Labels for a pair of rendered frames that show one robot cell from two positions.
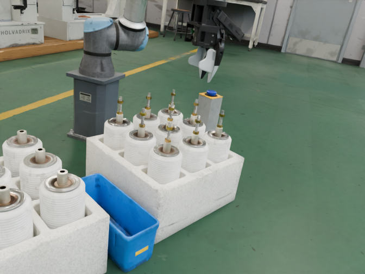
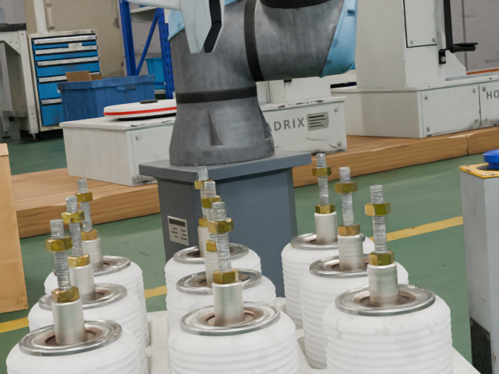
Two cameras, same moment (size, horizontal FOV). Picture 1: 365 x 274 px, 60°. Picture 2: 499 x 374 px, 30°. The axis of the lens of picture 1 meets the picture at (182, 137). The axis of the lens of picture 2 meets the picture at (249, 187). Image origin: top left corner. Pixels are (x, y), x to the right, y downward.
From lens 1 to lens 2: 71 cm
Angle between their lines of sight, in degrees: 44
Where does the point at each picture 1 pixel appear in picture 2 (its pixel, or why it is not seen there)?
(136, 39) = (310, 33)
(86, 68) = (174, 142)
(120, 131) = not seen: hidden behind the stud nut
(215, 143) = (342, 332)
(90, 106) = not seen: hidden behind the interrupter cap
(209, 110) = (486, 225)
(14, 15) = (274, 90)
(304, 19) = not seen: outside the picture
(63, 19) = (411, 84)
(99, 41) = (197, 57)
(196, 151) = (197, 349)
